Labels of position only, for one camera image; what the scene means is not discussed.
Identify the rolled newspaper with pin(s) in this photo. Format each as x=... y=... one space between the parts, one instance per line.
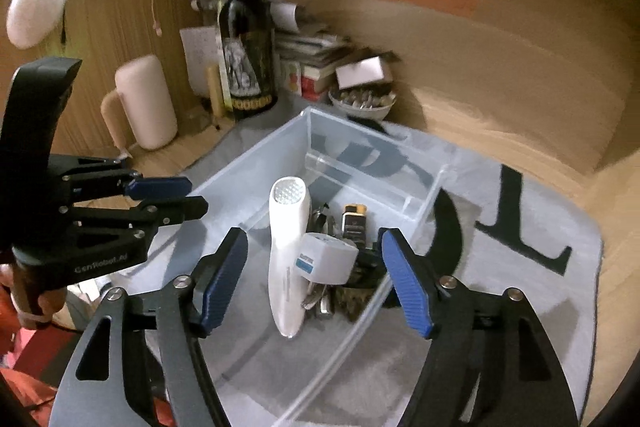
x=205 y=2

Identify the black lighter with yellow top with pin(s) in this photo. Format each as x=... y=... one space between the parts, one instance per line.
x=354 y=224

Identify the beige tube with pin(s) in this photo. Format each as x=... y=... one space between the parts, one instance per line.
x=215 y=92

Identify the silver nail clipper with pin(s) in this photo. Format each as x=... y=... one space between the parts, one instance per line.
x=320 y=222
x=320 y=302

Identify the fluffy white ball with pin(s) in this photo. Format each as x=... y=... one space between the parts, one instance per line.
x=35 y=9

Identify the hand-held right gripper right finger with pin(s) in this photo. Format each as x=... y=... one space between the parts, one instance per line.
x=405 y=287

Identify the white handheld electric device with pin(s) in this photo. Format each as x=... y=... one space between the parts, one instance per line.
x=287 y=267

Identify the pink box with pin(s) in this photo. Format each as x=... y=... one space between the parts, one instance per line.
x=362 y=72

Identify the clear plastic storage bin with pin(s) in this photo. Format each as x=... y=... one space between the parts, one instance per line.
x=350 y=142

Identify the grey mat with black letters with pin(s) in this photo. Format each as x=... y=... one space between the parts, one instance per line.
x=475 y=307

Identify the stack of books and papers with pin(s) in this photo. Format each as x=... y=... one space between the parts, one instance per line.
x=310 y=52

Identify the white bowl of stones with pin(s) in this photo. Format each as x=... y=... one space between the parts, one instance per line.
x=360 y=112

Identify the beige mug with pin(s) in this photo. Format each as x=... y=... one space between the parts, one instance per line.
x=147 y=102

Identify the camouflage pouch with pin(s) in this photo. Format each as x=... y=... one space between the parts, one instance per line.
x=355 y=297

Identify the dark wine bottle elephant label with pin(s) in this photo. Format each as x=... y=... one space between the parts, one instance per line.
x=247 y=22

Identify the red box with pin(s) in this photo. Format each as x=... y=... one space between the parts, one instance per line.
x=315 y=89

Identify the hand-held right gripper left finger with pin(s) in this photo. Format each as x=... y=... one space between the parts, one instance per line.
x=225 y=277

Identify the white box with coloured circles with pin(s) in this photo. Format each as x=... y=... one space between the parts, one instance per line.
x=291 y=79

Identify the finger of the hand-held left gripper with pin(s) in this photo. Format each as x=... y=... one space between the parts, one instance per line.
x=175 y=207
x=160 y=187

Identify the person's left hand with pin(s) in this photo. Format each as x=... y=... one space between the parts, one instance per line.
x=52 y=302

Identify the handwritten paper note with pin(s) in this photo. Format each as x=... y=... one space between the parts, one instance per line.
x=197 y=52

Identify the white charger cube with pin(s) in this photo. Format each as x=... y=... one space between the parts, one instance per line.
x=330 y=257

